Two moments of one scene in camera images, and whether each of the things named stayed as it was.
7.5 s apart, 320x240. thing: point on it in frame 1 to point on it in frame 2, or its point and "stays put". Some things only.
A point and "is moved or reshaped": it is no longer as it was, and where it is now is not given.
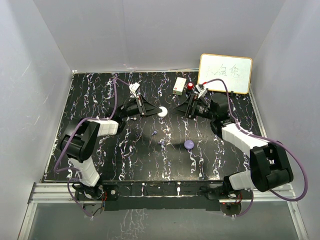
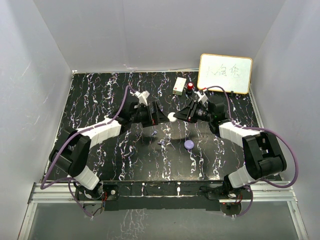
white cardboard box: (179, 86) stays put
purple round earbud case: (189, 144) stays put
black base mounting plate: (160, 195) stays put
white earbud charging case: (164, 113) is moved or reshaped
